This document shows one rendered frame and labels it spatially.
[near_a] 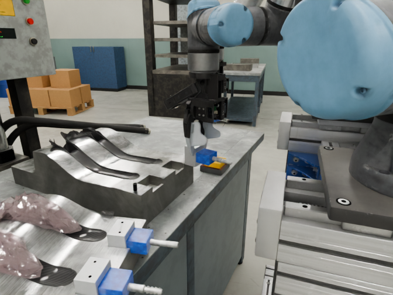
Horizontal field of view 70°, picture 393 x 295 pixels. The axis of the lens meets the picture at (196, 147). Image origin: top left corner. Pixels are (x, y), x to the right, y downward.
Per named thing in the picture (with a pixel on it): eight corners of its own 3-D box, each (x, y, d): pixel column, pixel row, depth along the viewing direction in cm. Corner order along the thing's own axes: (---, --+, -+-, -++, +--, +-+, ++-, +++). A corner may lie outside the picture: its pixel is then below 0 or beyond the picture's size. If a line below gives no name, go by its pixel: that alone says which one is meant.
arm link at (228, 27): (273, 2, 52) (242, 8, 62) (219, -1, 48) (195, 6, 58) (269, 47, 55) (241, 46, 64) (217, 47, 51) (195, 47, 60)
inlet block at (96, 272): (166, 291, 47) (165, 266, 45) (158, 318, 42) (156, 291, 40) (94, 281, 49) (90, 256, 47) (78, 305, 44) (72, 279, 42)
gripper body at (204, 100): (212, 126, 66) (213, 74, 62) (183, 121, 71) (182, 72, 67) (227, 119, 72) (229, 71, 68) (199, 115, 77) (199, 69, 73)
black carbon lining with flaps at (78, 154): (166, 166, 84) (165, 136, 81) (131, 189, 71) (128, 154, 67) (82, 147, 99) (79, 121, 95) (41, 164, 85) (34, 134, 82)
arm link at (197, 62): (181, 53, 65) (200, 52, 72) (181, 73, 67) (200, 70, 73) (208, 54, 61) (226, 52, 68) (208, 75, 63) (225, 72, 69)
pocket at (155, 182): (164, 191, 73) (164, 178, 72) (152, 200, 69) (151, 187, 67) (150, 187, 75) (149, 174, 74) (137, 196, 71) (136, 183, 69)
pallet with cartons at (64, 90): (94, 106, 565) (89, 68, 539) (72, 116, 489) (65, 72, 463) (39, 104, 580) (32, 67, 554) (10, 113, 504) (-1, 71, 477)
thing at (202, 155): (235, 169, 74) (236, 150, 72) (226, 176, 70) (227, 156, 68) (194, 158, 81) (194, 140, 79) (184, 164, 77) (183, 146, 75)
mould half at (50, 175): (193, 182, 89) (193, 142, 84) (143, 227, 67) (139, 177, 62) (80, 155, 110) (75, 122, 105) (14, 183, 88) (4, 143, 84)
